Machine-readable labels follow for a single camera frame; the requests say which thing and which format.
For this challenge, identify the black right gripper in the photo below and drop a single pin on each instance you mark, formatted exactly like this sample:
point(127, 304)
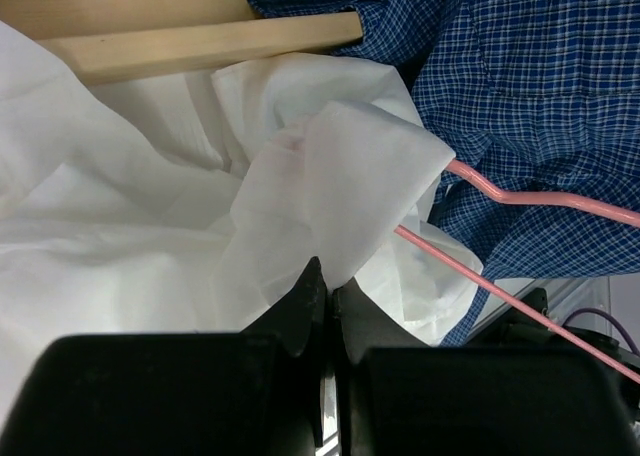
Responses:
point(512, 328)

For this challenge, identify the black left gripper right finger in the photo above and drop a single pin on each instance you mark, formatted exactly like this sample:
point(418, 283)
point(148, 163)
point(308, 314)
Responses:
point(398, 396)

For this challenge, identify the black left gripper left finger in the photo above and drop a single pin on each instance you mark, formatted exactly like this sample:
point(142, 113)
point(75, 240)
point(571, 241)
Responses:
point(255, 392)

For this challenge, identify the pink wire hanger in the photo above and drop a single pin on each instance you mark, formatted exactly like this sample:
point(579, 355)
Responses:
point(555, 199)

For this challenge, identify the white shirt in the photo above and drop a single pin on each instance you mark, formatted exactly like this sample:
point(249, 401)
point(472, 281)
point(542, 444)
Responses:
point(194, 202)

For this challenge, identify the blue checkered shirt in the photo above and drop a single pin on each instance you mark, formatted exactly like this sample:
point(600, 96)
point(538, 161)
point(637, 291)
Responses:
point(536, 95)

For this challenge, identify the wooden clothes rack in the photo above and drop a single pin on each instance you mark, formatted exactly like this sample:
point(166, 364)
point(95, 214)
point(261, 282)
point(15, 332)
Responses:
point(104, 41)

